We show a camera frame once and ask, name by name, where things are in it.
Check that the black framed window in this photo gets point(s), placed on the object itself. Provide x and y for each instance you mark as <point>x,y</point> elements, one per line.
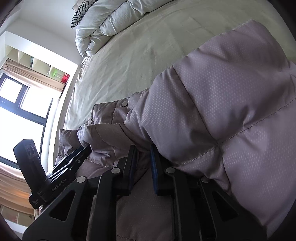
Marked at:
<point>24,114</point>

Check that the red box on shelf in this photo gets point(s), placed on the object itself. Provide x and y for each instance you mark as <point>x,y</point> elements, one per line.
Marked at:
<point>65,78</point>

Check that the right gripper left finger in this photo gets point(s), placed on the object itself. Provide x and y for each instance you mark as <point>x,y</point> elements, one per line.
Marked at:
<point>86,209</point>

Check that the beige bed sheet mattress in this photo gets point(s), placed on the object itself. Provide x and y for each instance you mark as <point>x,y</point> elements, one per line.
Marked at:
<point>131,60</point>

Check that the lilac puffer jacket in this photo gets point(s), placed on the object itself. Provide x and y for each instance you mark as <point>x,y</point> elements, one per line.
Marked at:
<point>226,111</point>

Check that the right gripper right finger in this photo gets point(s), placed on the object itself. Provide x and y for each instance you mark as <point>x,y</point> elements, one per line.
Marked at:
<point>200,208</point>

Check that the built-in wall shelf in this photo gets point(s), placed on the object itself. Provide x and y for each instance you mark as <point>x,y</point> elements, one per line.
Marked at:
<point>31,62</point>

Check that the zebra print pillow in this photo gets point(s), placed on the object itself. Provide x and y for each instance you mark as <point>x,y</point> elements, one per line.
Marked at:
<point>81,8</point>

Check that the green lamp on shelf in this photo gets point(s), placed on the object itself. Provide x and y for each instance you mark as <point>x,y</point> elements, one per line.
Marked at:
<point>56,73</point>

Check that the white folded duvet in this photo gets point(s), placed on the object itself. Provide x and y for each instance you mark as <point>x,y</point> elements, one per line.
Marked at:
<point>105,19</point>

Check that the beige curtain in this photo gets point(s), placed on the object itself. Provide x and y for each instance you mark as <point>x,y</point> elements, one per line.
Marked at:
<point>29,76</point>

